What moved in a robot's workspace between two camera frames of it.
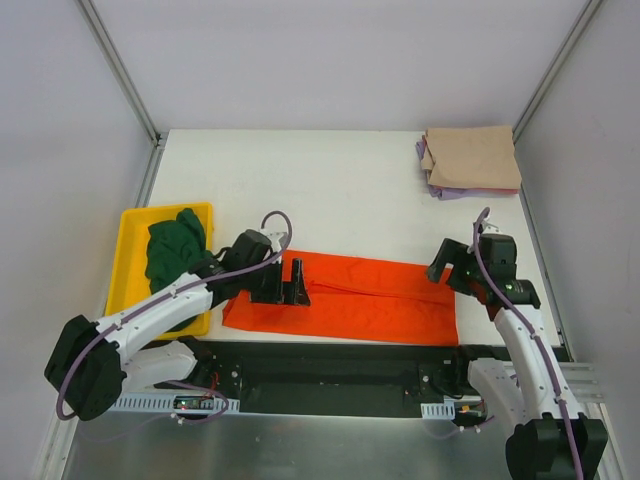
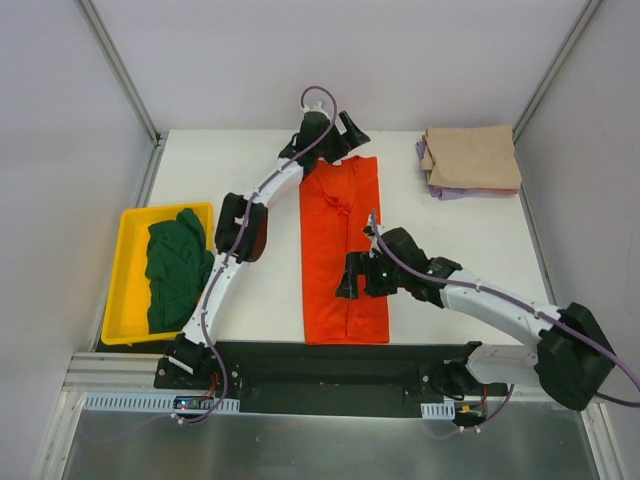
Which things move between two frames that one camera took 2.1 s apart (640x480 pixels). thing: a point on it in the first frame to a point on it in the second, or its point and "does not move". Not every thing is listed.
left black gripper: (275, 285) to (338, 141)
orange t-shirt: (375, 296) to (336, 201)
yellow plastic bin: (129, 280) does not move
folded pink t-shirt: (502, 190) does not move
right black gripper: (460, 270) to (360, 275)
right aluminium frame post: (554, 68) does not move
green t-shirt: (173, 247) does not move
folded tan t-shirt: (472, 156) does not move
